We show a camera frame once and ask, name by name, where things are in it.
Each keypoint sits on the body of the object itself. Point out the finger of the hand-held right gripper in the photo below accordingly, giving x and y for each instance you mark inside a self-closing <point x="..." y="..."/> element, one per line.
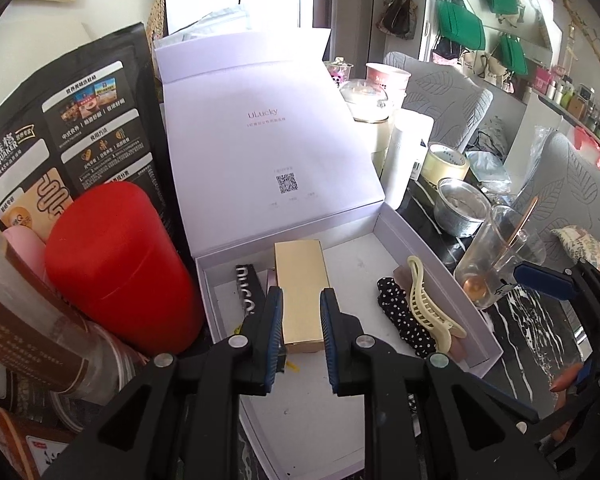
<point x="540" y="280"/>

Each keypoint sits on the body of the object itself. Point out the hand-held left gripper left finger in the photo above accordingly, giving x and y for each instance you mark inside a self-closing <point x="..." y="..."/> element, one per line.
<point x="275" y="340"/>

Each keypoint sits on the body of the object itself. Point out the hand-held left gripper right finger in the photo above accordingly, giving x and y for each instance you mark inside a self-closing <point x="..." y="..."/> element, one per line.
<point x="328" y="340"/>

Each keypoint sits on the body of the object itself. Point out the small yellow hair clip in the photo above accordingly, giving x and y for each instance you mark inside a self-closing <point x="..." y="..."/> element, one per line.
<point x="292" y="367"/>

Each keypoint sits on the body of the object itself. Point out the gold box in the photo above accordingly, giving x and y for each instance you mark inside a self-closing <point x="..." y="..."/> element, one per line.
<point x="300" y="285"/>

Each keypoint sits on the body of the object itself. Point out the black slim box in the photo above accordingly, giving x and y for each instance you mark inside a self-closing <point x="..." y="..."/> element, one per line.
<point x="245" y="285"/>

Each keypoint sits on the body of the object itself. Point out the black polka dot headband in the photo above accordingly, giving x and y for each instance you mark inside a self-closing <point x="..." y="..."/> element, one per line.
<point x="400" y="310"/>

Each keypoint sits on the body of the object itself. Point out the cream hair claw clip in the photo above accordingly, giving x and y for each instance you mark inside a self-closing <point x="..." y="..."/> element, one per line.
<point x="425" y="300"/>

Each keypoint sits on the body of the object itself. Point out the lavender gift box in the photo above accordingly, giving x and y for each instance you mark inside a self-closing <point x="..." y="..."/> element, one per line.
<point x="260" y="135"/>

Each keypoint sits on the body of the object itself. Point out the person's right hand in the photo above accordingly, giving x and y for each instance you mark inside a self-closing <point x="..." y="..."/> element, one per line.
<point x="567" y="380"/>

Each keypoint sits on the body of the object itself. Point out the glass mug with cartoon dog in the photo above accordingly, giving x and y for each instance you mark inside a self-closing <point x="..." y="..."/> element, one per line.
<point x="490" y="260"/>

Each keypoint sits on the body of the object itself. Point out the floral cushion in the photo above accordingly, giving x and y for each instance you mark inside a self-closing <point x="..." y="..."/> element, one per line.
<point x="595" y="247"/>

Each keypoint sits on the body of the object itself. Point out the copper spoon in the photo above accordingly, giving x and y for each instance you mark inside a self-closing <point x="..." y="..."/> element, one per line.
<point x="475" y="287"/>

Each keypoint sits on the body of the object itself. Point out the grey leaf-pattern chair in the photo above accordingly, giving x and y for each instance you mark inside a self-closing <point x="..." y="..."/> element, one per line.
<point x="440" y="95"/>
<point x="570" y="185"/>

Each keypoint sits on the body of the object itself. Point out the small steel bowl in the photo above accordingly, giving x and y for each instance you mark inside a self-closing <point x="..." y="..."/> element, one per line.
<point x="460" y="210"/>

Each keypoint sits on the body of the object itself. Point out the pale plastic bag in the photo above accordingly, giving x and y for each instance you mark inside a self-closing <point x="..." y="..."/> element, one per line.
<point x="487" y="167"/>

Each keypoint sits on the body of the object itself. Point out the tan tape roll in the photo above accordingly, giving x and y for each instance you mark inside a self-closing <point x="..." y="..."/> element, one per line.
<point x="442" y="170"/>

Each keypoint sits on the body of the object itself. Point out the dark cloth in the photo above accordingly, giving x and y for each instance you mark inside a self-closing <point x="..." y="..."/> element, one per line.
<point x="492" y="137"/>

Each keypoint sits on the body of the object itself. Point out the white board panel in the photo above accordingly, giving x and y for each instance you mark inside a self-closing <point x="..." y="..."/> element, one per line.
<point x="530" y="130"/>

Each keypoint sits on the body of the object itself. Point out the red canister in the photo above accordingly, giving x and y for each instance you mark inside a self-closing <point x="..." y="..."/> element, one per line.
<point x="120" y="270"/>

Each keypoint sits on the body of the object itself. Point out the white carton with barcode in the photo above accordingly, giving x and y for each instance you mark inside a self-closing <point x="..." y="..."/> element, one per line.
<point x="419" y="160"/>

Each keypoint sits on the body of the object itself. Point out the row of bottles on shelf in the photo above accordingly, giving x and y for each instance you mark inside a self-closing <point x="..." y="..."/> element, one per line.
<point x="580" y="105"/>

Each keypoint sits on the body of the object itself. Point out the white tumbler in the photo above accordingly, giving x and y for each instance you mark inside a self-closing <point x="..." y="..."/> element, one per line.
<point x="402" y="160"/>

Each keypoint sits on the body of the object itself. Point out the white pot with glass lid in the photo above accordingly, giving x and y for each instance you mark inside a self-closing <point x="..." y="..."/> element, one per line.
<point x="367" y="102"/>

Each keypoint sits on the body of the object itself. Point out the dark hanging bag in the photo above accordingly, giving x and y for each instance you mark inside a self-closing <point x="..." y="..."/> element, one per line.
<point x="445" y="50"/>

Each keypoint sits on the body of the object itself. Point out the clear jar brown label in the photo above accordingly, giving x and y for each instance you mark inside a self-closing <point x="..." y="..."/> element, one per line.
<point x="25" y="320"/>

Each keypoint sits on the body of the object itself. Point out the pink paper cups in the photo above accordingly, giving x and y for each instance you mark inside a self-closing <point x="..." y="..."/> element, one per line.
<point x="387" y="80"/>

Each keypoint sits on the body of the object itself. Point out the pink packet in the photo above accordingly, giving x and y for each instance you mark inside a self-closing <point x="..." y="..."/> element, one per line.
<point x="22" y="245"/>

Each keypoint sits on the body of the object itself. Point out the brown packet red label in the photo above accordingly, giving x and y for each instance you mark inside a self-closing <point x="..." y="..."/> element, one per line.
<point x="10" y="435"/>

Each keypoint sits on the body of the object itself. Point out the black oats bag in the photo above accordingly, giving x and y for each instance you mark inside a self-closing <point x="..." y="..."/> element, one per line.
<point x="90" y="110"/>

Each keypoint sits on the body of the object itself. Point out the brown handbag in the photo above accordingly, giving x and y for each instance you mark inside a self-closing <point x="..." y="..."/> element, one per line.
<point x="397" y="17"/>

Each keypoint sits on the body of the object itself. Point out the clear plastic bag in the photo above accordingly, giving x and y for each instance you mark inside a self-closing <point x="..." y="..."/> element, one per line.
<point x="215" y="22"/>

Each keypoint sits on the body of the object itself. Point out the white fridge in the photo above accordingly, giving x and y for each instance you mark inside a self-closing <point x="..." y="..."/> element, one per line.
<point x="280" y="5"/>

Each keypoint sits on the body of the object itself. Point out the brown door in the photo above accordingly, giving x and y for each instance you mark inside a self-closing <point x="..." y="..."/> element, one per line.
<point x="312" y="0"/>

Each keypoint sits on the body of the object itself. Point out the woven straw mat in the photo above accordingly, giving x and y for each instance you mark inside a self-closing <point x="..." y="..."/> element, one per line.
<point x="156" y="15"/>

